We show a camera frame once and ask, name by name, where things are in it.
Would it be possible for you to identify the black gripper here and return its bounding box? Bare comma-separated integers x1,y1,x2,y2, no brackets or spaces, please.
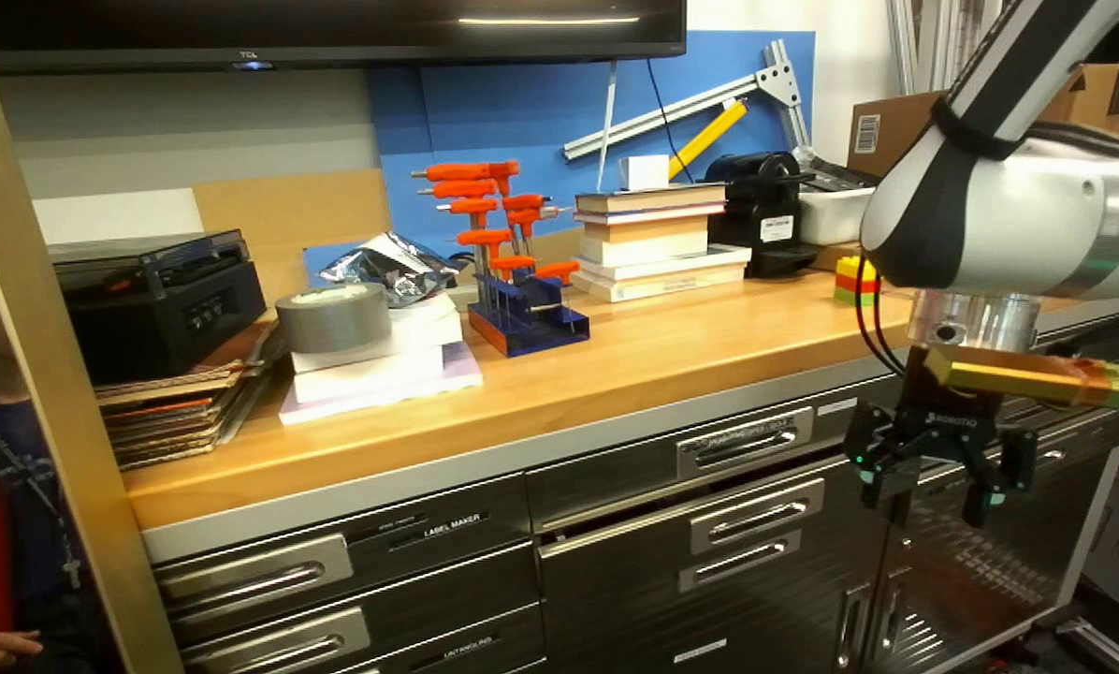
847,360,1038,528

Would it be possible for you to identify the black metal drawer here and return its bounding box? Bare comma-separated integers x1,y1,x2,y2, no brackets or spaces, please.
540,456,880,674

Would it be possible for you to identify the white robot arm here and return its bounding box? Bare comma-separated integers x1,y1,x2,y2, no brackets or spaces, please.
847,0,1119,526

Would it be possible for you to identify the colourful toy block stack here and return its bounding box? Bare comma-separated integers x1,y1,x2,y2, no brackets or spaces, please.
835,256,880,307

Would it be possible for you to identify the white storage bin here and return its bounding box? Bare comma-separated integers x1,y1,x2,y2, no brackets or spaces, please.
802,185,872,247

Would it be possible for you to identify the black label maker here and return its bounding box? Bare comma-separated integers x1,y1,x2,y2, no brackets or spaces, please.
707,155,812,277

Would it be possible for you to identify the stack of books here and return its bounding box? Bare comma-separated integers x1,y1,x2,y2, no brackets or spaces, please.
578,185,749,305

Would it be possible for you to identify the cardboard box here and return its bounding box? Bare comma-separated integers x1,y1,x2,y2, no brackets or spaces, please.
847,65,1119,175

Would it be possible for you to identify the white paper stack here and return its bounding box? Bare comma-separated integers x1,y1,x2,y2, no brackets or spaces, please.
282,297,483,428

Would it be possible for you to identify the black case on left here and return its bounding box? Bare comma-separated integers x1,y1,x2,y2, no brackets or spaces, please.
49,230,265,382

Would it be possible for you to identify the person in red shirt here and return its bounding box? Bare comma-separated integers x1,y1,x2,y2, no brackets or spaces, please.
0,322,96,674

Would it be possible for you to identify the orange handled hex key set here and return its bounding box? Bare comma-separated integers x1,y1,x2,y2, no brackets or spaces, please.
418,161,590,356

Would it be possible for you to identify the grey duct tape roll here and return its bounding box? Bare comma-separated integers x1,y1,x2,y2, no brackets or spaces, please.
278,284,389,356

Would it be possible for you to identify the wall mounted monitor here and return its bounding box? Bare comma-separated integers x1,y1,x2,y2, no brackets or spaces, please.
0,0,689,71

